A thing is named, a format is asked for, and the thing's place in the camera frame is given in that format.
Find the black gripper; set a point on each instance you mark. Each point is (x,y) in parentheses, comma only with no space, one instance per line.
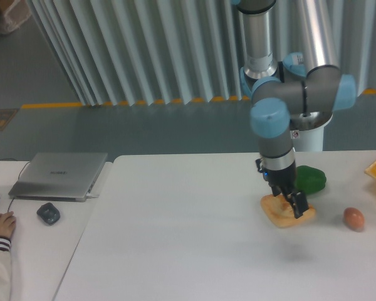
(282,181)

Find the triangular golden bread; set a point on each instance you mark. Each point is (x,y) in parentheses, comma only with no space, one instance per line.
(281,214)

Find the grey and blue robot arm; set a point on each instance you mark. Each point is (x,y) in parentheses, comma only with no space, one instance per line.
(274,101)

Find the person's bare hand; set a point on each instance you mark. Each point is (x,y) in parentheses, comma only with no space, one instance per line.
(7,224)

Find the green bell pepper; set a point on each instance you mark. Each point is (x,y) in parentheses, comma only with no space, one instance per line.
(310,180)

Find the brown egg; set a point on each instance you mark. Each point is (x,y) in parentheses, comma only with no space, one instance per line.
(354,219)

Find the silver closed laptop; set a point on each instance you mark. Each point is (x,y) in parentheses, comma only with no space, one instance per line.
(59,176)

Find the grey folding partition screen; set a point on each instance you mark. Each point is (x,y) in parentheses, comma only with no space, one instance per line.
(146,51)

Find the black computer mouse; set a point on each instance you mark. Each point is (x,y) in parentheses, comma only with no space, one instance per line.
(49,214)

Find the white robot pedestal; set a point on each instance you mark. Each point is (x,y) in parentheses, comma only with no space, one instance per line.
(307,130)

